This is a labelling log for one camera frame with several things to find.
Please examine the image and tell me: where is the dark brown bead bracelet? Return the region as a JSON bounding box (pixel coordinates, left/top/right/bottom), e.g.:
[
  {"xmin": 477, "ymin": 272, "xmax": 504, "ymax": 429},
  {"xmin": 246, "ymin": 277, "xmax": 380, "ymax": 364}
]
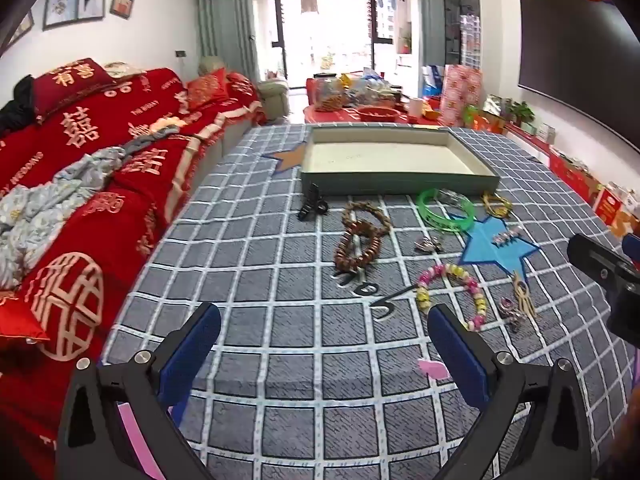
[{"xmin": 333, "ymin": 229, "xmax": 384, "ymax": 277}]

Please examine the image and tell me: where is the grey plaid star rug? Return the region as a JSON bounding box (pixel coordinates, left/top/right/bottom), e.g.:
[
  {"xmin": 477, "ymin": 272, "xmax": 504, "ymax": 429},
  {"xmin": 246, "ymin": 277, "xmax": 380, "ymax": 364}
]
[{"xmin": 97, "ymin": 122, "xmax": 640, "ymax": 480}]

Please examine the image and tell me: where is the black hair claw clip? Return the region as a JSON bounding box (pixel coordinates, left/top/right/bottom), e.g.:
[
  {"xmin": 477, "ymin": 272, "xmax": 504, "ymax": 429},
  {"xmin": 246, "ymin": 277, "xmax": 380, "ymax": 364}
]
[{"xmin": 298, "ymin": 185, "xmax": 330, "ymax": 222}]

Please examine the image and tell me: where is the beige round cushion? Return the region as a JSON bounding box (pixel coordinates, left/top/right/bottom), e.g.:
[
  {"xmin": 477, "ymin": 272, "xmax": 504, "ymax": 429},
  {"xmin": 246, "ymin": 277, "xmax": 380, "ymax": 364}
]
[{"xmin": 197, "ymin": 54, "xmax": 226, "ymax": 79}]

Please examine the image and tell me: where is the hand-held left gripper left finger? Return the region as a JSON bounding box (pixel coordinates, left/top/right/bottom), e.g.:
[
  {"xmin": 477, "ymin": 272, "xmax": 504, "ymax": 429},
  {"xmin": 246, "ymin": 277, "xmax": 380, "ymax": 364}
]
[{"xmin": 55, "ymin": 301, "xmax": 222, "ymax": 480}]

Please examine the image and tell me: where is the pink silver pendant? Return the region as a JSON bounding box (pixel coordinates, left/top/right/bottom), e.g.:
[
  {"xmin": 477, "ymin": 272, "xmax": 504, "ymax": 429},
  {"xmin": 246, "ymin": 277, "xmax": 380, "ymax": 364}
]
[{"xmin": 498, "ymin": 295, "xmax": 524, "ymax": 331}]

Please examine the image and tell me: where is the red embroidered cushion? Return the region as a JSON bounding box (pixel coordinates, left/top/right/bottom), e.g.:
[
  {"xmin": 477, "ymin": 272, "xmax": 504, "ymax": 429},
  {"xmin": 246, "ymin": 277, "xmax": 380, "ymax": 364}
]
[{"xmin": 185, "ymin": 68, "xmax": 229, "ymax": 111}]

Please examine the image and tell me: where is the silver heart pendant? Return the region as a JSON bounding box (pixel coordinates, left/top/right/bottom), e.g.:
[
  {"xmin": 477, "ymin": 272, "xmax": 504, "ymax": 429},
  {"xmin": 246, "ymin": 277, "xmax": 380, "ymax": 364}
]
[{"xmin": 413, "ymin": 235, "xmax": 444, "ymax": 255}]

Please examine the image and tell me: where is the gold tassel knot ornament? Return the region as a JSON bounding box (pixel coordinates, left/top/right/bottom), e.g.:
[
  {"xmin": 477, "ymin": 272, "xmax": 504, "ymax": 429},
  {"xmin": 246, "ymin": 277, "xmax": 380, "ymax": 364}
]
[{"xmin": 510, "ymin": 272, "xmax": 537, "ymax": 319}]

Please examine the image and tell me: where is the pastel bead bracelet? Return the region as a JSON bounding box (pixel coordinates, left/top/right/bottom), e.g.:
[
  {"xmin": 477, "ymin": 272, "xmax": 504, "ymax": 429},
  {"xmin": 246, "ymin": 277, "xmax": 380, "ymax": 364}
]
[{"xmin": 415, "ymin": 262, "xmax": 489, "ymax": 332}]

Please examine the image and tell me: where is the red covered sofa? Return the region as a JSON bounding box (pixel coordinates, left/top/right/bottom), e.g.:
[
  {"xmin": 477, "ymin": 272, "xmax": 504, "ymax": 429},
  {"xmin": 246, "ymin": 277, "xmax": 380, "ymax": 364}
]
[{"xmin": 0, "ymin": 57, "xmax": 268, "ymax": 480}]

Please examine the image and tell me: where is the black garment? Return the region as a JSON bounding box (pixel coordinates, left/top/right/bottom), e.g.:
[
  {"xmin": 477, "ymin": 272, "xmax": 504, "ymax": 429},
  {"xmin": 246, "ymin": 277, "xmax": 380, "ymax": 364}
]
[{"xmin": 0, "ymin": 74, "xmax": 39, "ymax": 136}]

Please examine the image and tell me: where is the large framed wedding photo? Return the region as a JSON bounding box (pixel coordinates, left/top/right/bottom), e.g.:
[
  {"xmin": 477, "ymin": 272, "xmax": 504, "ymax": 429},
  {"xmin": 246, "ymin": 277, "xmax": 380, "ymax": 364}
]
[{"xmin": 42, "ymin": 0, "xmax": 108, "ymax": 31}]

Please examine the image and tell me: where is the light blue floral blanket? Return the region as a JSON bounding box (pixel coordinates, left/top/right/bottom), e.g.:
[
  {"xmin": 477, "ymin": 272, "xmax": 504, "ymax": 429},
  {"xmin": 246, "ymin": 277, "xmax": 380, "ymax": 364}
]
[{"xmin": 0, "ymin": 145, "xmax": 147, "ymax": 289}]

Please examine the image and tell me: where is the black television screen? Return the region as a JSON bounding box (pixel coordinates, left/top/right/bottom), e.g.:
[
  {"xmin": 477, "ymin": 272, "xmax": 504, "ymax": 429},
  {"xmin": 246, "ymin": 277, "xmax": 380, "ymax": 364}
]
[{"xmin": 517, "ymin": 0, "xmax": 640, "ymax": 154}]

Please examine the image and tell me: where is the pink patterned gift box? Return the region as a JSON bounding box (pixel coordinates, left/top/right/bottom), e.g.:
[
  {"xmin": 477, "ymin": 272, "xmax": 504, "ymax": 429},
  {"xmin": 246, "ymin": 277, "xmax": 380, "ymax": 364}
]
[{"xmin": 440, "ymin": 64, "xmax": 484, "ymax": 129}]

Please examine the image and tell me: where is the green potted plant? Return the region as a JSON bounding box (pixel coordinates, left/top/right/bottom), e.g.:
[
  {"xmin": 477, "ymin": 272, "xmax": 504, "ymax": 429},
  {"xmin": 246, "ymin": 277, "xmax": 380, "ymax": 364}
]
[{"xmin": 504, "ymin": 99, "xmax": 536, "ymax": 126}]

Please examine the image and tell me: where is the yellow gold bracelet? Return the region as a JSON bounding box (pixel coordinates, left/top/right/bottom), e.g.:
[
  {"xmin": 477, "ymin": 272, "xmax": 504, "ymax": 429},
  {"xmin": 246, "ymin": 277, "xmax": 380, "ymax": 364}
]
[{"xmin": 480, "ymin": 190, "xmax": 514, "ymax": 219}]

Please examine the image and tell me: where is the red covered coffee table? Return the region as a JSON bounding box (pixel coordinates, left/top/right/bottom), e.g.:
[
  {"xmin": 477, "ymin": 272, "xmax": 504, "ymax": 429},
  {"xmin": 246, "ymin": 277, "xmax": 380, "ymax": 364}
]
[{"xmin": 303, "ymin": 74, "xmax": 447, "ymax": 126}]

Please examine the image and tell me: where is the green translucent bangle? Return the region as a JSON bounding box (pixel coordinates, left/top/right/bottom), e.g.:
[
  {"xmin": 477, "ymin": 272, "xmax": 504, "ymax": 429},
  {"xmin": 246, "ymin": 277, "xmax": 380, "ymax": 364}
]
[{"xmin": 416, "ymin": 187, "xmax": 476, "ymax": 235}]

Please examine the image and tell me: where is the silver rhinestone hair clip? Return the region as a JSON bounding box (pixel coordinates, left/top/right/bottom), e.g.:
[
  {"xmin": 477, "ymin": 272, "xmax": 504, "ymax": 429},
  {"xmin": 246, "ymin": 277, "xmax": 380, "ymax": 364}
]
[{"xmin": 491, "ymin": 227, "xmax": 524, "ymax": 249}]

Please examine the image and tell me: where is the light brown twisted bead bracelet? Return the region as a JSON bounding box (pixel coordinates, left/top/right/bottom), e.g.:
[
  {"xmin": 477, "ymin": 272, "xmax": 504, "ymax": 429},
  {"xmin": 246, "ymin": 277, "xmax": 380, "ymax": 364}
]
[{"xmin": 342, "ymin": 200, "xmax": 391, "ymax": 237}]

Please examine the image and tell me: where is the green shallow tray box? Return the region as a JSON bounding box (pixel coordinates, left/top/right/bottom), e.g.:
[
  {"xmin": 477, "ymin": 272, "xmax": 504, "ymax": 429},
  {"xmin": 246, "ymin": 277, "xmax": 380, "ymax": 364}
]
[{"xmin": 299, "ymin": 125, "xmax": 502, "ymax": 197}]

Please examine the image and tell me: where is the red basket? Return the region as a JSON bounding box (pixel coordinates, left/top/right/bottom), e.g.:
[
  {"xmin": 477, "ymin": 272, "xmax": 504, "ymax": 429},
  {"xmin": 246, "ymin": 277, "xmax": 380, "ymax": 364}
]
[{"xmin": 355, "ymin": 105, "xmax": 402, "ymax": 124}]

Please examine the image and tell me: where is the dark glass cabinet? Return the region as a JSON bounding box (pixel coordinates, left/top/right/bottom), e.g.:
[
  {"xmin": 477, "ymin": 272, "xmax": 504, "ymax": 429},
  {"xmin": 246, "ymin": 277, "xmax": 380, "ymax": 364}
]
[{"xmin": 442, "ymin": 0, "xmax": 484, "ymax": 69}]

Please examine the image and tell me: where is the red gift carton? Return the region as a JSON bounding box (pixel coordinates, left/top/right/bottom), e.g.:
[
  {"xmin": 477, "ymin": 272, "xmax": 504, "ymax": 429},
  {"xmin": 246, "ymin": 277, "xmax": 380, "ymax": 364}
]
[{"xmin": 592, "ymin": 187, "xmax": 624, "ymax": 226}]

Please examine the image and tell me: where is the beige armchair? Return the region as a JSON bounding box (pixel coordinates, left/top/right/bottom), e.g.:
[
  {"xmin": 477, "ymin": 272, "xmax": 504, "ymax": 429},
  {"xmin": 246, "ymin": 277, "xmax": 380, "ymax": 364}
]
[{"xmin": 257, "ymin": 77, "xmax": 291, "ymax": 121}]

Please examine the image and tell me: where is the red lettered pillow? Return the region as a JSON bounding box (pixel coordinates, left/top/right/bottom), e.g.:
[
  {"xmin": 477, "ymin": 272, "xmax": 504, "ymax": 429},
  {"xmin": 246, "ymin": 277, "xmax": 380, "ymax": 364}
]
[{"xmin": 31, "ymin": 58, "xmax": 117, "ymax": 117}]

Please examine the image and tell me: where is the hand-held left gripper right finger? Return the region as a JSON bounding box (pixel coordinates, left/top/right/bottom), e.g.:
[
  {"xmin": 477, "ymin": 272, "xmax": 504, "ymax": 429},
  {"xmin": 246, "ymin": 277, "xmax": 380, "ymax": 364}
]
[{"xmin": 427, "ymin": 302, "xmax": 594, "ymax": 480}]

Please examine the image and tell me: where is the grey green curtain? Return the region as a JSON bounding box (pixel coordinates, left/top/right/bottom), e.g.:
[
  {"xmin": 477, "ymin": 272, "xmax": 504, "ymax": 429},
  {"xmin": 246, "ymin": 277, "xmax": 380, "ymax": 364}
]
[
  {"xmin": 417, "ymin": 0, "xmax": 446, "ymax": 99},
  {"xmin": 193, "ymin": 0, "xmax": 260, "ymax": 81}
]

